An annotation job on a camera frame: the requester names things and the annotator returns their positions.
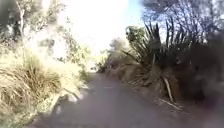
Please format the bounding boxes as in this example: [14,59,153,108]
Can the grey asphalt path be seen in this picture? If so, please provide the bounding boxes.
[24,72,224,128]

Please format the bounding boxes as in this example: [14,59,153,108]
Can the dark flax bushes bank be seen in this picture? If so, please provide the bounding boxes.
[96,19,224,111]

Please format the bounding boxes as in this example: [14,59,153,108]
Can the dry tall grass bank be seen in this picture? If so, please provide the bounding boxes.
[0,43,93,128]

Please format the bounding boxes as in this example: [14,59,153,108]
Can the dark bare-branched tree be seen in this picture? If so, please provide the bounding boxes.
[141,0,224,44]

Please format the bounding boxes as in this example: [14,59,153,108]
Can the trees behind grass bank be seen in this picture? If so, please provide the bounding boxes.
[0,0,91,64]

